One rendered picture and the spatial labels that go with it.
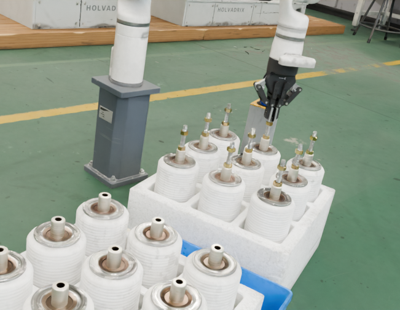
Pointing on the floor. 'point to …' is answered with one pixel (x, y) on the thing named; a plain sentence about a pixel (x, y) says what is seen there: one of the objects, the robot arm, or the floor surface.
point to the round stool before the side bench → (383, 24)
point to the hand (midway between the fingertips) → (271, 113)
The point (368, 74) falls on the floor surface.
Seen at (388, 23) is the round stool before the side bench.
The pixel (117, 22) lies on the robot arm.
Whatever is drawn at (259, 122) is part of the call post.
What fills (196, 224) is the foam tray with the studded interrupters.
